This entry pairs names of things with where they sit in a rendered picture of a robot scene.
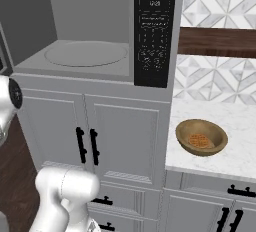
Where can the orange waffle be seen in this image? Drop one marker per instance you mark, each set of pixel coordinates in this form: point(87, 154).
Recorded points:
point(198, 140)

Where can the dark wooden wall shelf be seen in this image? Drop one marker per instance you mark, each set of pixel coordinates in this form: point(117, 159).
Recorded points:
point(216, 42)

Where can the grey drawer front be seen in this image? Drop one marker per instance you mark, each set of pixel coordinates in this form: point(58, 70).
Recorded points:
point(133, 224)
point(133, 199)
point(206, 186)

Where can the grey microwave oven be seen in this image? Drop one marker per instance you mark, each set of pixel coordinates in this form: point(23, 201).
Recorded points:
point(155, 26)

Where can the grey cupboard door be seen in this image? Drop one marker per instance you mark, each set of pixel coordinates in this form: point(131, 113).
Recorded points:
point(130, 139)
point(50, 126)
point(249, 219)
point(193, 214)

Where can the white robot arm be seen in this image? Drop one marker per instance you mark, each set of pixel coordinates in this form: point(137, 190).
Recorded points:
point(63, 189)

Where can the brown wooden bowl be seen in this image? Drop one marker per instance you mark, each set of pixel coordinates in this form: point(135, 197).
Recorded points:
point(213, 136)

